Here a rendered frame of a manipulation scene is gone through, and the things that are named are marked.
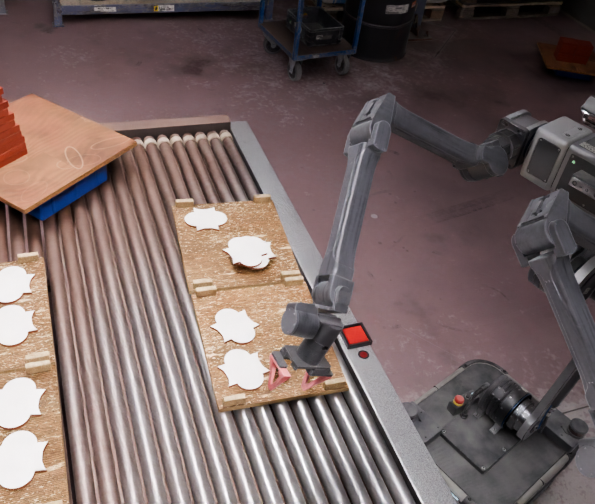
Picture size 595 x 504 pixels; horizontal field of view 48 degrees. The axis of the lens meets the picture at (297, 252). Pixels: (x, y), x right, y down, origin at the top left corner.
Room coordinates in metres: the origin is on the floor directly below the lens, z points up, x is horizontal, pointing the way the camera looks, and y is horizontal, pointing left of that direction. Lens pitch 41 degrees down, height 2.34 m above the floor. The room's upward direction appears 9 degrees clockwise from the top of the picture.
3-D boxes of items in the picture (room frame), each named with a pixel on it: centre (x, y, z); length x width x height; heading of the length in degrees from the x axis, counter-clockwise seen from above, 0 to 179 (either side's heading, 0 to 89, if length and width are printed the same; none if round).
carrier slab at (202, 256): (1.64, 0.20, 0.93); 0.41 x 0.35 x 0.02; 21
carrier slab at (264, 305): (1.25, 0.05, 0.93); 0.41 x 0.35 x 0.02; 22
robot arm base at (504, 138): (1.59, -0.49, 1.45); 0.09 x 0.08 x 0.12; 46
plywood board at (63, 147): (1.84, 0.94, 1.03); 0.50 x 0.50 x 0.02; 65
